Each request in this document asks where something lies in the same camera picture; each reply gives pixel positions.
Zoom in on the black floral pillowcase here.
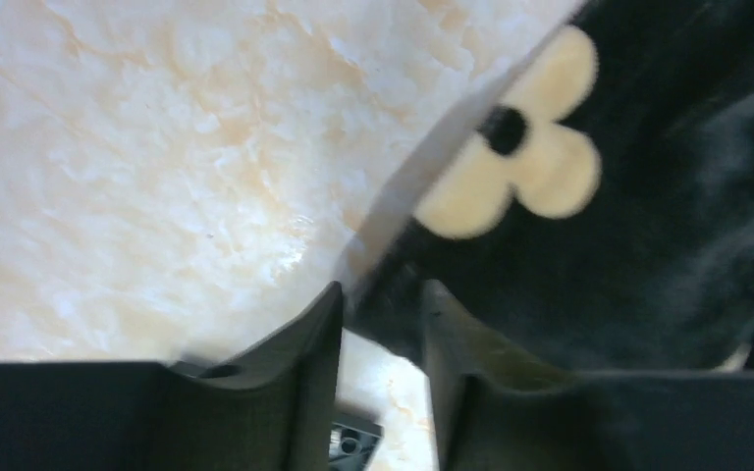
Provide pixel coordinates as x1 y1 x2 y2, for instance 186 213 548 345
346 1 754 370

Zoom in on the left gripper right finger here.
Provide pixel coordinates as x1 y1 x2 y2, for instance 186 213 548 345
422 281 754 470

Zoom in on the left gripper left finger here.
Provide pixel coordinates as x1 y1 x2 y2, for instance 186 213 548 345
0 282 344 470

